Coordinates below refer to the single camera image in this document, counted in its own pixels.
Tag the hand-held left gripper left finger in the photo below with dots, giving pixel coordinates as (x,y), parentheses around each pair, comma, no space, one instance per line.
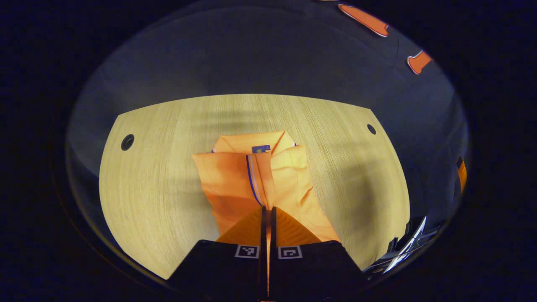
(235,272)

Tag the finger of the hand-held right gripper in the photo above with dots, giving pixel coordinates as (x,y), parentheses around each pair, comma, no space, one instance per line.
(462,176)

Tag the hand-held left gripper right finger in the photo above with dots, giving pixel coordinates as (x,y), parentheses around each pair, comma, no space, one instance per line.
(306,272)

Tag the orange T-shirt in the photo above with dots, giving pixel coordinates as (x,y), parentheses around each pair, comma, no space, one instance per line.
(235,180)

